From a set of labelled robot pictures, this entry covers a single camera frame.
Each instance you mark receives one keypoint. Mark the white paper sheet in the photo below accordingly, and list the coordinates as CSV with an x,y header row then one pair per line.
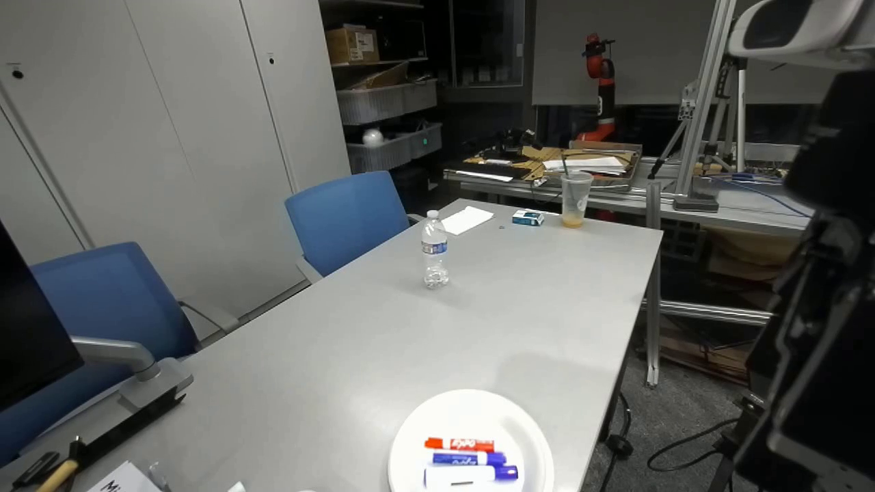
x,y
466,220

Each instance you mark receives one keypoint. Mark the small blue white box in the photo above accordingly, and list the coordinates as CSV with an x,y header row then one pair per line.
x,y
528,218

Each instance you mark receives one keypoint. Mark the far blue office chair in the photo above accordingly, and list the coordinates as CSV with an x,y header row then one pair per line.
x,y
342,220

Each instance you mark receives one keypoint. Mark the clear plastic water bottle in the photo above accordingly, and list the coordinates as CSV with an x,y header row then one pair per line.
x,y
434,250

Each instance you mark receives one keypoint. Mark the blue office chair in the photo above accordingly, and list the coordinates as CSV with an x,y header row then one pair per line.
x,y
342,220
104,295

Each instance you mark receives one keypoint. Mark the grey storage bin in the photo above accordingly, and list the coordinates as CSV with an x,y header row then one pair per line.
x,y
373,105

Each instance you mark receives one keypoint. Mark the blue marker white barrel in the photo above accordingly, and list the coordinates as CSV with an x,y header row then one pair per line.
x,y
457,481

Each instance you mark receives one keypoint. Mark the clear plastic cup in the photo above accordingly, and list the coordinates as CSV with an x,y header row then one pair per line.
x,y
574,199

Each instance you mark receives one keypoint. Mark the wooden handle hammer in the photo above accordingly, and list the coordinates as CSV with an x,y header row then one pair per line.
x,y
53,471

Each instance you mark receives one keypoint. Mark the blue marker dark label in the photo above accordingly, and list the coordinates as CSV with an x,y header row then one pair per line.
x,y
502,468

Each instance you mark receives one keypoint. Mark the near blue office chair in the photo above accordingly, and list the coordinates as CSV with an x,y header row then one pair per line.
x,y
104,295

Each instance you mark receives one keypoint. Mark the black monitor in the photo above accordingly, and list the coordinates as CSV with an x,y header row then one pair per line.
x,y
34,343

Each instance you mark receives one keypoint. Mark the white round plate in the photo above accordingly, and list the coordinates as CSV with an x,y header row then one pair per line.
x,y
483,418

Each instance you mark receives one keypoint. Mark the red marker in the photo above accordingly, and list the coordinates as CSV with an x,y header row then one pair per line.
x,y
461,444

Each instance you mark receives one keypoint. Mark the red fire extinguisher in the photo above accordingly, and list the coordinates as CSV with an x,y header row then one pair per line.
x,y
603,72

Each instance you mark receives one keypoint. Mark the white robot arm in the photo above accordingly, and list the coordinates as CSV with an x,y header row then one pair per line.
x,y
825,35

